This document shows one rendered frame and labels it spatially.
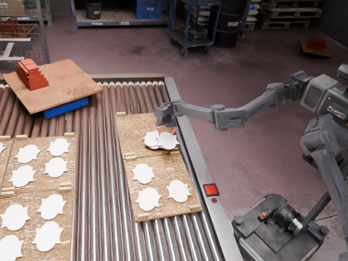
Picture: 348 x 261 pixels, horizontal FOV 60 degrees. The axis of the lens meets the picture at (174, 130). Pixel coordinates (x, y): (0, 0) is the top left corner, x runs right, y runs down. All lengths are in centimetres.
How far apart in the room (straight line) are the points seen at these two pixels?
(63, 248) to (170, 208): 53
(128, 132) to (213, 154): 149
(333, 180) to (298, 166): 234
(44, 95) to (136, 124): 63
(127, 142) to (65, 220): 61
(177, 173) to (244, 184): 143
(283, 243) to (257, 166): 105
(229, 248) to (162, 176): 52
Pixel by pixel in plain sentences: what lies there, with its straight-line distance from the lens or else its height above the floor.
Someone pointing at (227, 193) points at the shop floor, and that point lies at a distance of 294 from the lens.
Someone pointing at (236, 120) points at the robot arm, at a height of 147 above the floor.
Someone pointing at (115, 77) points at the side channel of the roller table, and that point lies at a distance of 248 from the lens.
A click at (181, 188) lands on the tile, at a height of 95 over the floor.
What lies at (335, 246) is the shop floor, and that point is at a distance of 304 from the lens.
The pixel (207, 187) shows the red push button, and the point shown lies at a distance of 171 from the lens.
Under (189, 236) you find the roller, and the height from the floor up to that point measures 92.
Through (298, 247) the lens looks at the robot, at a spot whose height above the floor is 24.
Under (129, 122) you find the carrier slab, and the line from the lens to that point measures 203.
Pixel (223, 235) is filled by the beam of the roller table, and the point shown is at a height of 92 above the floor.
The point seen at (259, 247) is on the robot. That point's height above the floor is 24.
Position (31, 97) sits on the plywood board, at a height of 104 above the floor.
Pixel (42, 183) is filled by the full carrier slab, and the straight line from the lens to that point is 173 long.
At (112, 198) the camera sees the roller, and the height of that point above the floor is 92.
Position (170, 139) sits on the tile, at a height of 106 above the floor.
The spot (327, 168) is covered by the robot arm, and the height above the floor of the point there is 152.
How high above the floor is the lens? 223
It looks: 40 degrees down
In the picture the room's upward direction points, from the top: 8 degrees clockwise
